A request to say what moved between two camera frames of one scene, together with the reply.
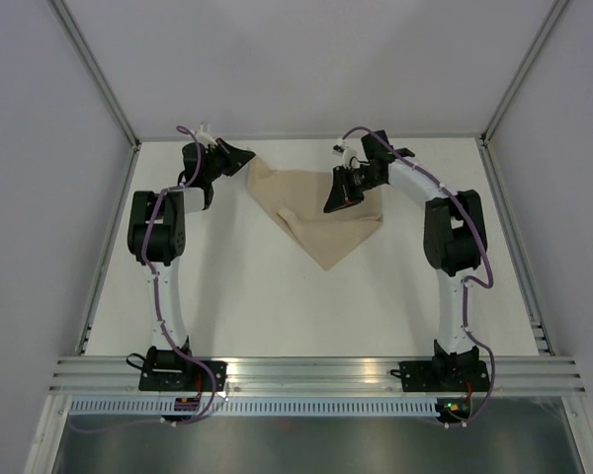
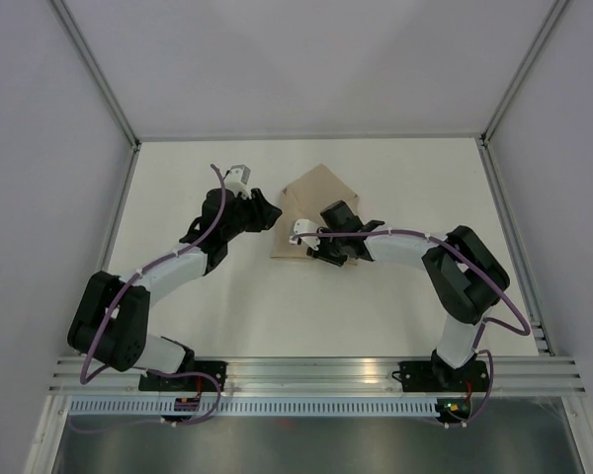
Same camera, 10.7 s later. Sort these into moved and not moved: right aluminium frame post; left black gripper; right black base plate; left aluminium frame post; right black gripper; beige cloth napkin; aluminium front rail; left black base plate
Moved: left black gripper; right black gripper; beige cloth napkin
Not moved: right black base plate; aluminium front rail; left aluminium frame post; left black base plate; right aluminium frame post
